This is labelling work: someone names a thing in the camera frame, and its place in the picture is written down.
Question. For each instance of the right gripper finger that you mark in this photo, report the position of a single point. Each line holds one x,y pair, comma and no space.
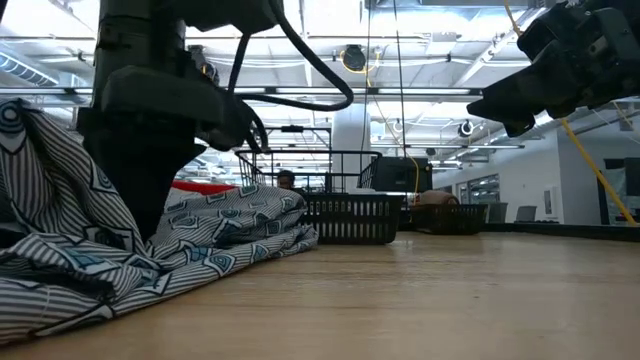
510,97
517,128

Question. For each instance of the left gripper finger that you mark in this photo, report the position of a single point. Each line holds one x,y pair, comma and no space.
140,165

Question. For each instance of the blue patterned striped cloth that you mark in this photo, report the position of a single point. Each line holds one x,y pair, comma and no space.
75,200

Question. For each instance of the brown bandage roll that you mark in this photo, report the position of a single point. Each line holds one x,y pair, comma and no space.
437,197

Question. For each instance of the black plastic slotted bin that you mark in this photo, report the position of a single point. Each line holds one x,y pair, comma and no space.
355,238
450,220

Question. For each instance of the red plastic box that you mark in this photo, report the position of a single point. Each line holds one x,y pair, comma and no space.
205,187

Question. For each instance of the grey chair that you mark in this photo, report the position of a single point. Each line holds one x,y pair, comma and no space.
526,214
497,212

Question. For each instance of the black monitor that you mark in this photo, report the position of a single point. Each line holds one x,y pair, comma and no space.
400,175

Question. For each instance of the person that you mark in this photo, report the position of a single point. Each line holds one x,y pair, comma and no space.
286,179

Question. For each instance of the black metal frame stand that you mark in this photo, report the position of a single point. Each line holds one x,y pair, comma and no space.
295,129

